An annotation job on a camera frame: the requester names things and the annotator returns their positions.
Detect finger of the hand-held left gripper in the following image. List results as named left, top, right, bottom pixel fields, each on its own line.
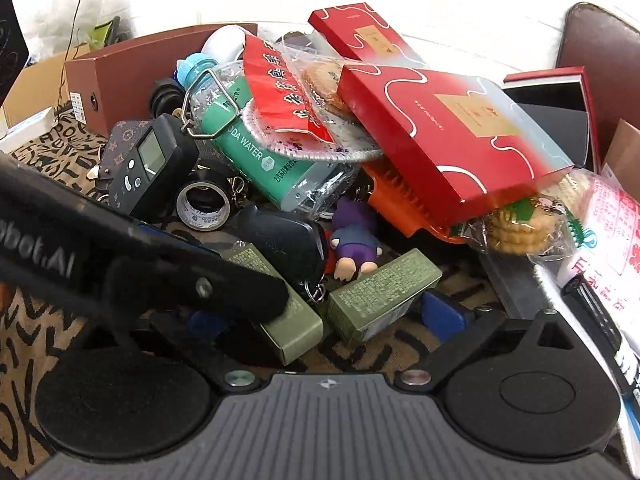
left=125, top=225, right=221, bottom=263
left=110, top=255, right=291, bottom=323

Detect plain cardboard box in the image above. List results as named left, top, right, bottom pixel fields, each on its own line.
left=0, top=42, right=93, bottom=133

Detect purple figure toy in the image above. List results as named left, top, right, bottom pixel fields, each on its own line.
left=327, top=200, right=383, bottom=281

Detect packet of round biscuits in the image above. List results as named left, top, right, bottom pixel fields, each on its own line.
left=460, top=170, right=591, bottom=261

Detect brown monogram pouch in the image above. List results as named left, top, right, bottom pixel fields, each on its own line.
left=97, top=119, right=151, bottom=183

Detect black ribbed rubber piece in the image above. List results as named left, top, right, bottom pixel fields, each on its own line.
left=147, top=77, right=183, bottom=116

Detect small white blue box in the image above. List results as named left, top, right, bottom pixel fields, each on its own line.
left=0, top=107, right=58, bottom=153

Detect orange plastic comb tray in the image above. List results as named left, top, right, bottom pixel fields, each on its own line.
left=360, top=160, right=471, bottom=245

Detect dark red gift box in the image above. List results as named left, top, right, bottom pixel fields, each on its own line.
left=502, top=66, right=601, bottom=171

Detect white pink printed plastic bag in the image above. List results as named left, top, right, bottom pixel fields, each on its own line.
left=532, top=170, right=640, bottom=288

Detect red printed cracker bag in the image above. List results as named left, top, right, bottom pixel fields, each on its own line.
left=242, top=35, right=383, bottom=162

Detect clear zip bag black items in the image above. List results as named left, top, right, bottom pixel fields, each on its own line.
left=480, top=250, right=640, bottom=406

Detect large red flat box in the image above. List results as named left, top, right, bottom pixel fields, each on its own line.
left=336, top=64, right=575, bottom=223

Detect brown shoe box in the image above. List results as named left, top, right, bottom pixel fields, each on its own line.
left=65, top=22, right=258, bottom=136

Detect black key case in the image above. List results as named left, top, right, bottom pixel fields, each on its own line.
left=227, top=205, right=331, bottom=286

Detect thin black cable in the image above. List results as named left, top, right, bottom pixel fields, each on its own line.
left=55, top=0, right=101, bottom=106

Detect black tape roll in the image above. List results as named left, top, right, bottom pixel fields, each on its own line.
left=175, top=167, right=232, bottom=232

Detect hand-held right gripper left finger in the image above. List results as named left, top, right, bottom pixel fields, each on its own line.
left=132, top=312, right=263, bottom=395

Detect brown headboard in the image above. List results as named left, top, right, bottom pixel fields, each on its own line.
left=555, top=2, right=640, bottom=141

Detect olive green tin box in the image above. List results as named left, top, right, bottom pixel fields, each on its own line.
left=327, top=249, right=443, bottom=346
left=220, top=242, right=325, bottom=366

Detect white bowl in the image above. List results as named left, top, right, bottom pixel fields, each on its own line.
left=200, top=25, right=248, bottom=68

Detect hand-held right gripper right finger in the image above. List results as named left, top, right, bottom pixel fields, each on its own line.
left=393, top=292, right=581, bottom=393

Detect brown cardboard box white inside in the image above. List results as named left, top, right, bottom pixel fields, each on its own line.
left=600, top=119, right=640, bottom=183

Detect black handheld digital device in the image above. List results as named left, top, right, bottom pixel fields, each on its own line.
left=107, top=115, right=200, bottom=221

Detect small red flat box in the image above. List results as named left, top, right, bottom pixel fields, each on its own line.
left=307, top=4, right=426, bottom=68

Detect black panel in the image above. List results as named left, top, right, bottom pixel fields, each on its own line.
left=0, top=0, right=31, bottom=106

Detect green bottle blue cap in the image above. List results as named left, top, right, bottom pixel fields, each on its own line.
left=175, top=52, right=361, bottom=213

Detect letter printed blanket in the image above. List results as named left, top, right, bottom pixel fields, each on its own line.
left=0, top=105, right=501, bottom=480

